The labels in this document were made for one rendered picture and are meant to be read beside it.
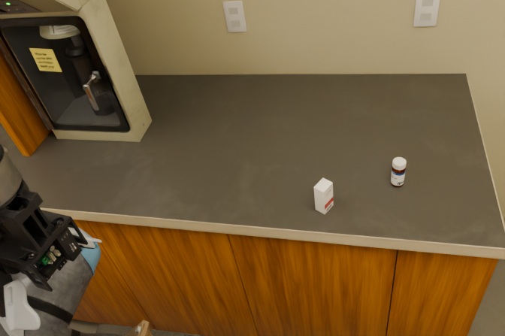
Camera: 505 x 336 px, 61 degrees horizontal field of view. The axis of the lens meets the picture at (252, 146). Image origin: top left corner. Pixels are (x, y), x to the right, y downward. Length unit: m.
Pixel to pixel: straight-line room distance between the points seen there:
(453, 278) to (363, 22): 0.83
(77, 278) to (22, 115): 0.90
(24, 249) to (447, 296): 1.09
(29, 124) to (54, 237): 1.11
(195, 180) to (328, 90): 0.57
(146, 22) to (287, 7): 0.54
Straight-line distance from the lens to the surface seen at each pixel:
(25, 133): 1.62
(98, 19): 1.30
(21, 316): 0.62
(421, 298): 1.37
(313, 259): 1.25
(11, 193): 0.51
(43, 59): 1.41
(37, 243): 0.55
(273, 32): 1.59
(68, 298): 0.80
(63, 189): 1.44
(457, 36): 1.59
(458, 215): 1.16
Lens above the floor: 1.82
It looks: 41 degrees down
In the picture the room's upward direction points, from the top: 11 degrees counter-clockwise
